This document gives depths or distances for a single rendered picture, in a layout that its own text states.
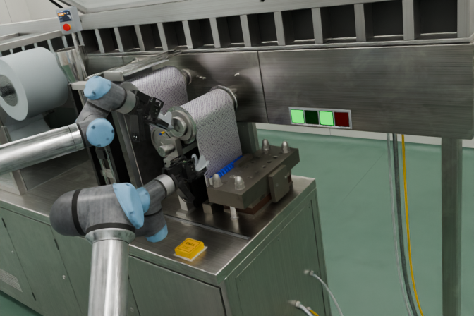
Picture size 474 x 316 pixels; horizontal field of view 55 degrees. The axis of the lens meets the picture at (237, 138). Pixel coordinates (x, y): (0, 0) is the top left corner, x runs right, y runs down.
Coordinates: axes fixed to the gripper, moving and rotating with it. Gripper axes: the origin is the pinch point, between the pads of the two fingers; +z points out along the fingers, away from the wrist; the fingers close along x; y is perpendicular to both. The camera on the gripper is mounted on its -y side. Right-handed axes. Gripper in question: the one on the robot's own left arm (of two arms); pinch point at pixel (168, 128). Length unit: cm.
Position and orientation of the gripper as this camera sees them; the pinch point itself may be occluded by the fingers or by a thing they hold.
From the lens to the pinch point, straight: 164.7
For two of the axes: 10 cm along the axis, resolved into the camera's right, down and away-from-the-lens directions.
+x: -8.0, -0.9, 6.0
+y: 2.4, -9.5, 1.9
